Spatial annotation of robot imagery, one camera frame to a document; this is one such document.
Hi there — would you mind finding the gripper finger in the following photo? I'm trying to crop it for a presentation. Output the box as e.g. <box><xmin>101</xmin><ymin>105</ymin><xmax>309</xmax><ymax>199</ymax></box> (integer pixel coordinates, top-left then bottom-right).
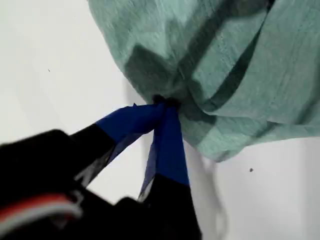
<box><xmin>68</xmin><ymin>94</ymin><xmax>167</xmax><ymax>188</ymax></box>
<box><xmin>138</xmin><ymin>97</ymin><xmax>203</xmax><ymax>240</ymax></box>

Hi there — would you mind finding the pale green T-shirt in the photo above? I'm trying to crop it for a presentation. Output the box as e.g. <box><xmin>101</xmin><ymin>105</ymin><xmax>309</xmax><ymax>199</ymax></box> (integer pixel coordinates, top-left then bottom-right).
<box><xmin>86</xmin><ymin>0</ymin><xmax>320</xmax><ymax>163</ymax></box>

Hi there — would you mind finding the red white servo wire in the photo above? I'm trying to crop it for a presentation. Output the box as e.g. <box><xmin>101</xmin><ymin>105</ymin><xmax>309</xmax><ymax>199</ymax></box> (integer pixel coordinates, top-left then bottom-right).
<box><xmin>0</xmin><ymin>191</ymin><xmax>85</xmax><ymax>240</ymax></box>

